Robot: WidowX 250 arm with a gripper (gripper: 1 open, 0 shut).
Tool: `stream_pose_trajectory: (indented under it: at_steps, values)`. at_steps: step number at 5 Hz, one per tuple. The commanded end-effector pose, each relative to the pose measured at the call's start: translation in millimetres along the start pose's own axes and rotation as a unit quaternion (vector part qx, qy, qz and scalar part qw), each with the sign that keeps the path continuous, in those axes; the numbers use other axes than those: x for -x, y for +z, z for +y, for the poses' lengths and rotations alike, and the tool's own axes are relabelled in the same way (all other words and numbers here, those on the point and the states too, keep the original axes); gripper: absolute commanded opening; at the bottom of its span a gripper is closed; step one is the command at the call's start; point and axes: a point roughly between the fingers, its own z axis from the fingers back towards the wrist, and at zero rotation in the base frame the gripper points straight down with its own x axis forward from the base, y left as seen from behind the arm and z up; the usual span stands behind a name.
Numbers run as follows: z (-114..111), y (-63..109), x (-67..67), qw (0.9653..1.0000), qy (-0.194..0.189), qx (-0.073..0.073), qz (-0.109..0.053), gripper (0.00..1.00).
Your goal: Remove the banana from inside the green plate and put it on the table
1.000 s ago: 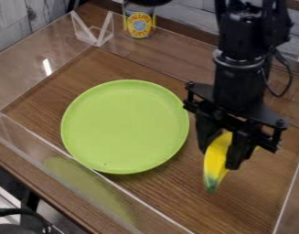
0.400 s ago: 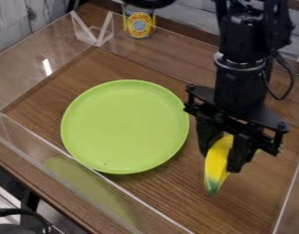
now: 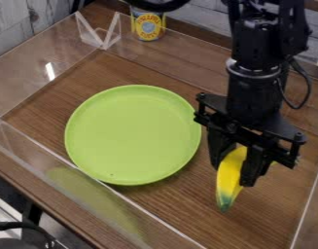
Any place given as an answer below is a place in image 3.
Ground green round plate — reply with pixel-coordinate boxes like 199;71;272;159
64;85;201;186

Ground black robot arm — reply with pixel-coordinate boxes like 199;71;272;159
195;0;311;187

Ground clear acrylic enclosure walls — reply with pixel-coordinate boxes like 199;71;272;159
0;5;318;249

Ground yellow toy banana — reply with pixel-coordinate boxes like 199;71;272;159
213;145;278;213

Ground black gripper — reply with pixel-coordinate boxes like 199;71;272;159
193;64;304;187

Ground black cable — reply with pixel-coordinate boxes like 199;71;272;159
0;221;49;249

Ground yellow labelled tin can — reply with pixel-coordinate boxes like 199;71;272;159
129;6;165;42

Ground black metal table bracket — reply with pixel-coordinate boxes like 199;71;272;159
21;202;68;249

